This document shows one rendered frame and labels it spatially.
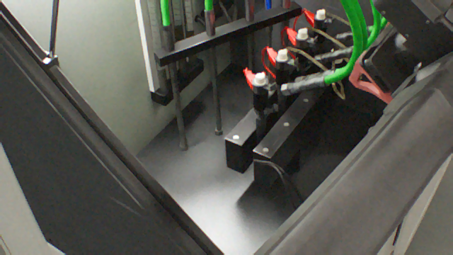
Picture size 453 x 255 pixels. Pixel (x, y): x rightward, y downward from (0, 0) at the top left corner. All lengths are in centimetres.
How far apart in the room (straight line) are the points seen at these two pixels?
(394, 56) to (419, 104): 18
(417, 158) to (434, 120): 4
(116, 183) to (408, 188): 48
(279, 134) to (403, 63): 53
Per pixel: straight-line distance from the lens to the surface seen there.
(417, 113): 44
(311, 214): 36
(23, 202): 118
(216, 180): 123
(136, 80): 121
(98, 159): 79
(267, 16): 120
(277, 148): 108
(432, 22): 52
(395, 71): 62
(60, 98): 78
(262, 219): 116
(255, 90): 103
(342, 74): 92
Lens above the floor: 176
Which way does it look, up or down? 44 degrees down
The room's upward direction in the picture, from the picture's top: 4 degrees counter-clockwise
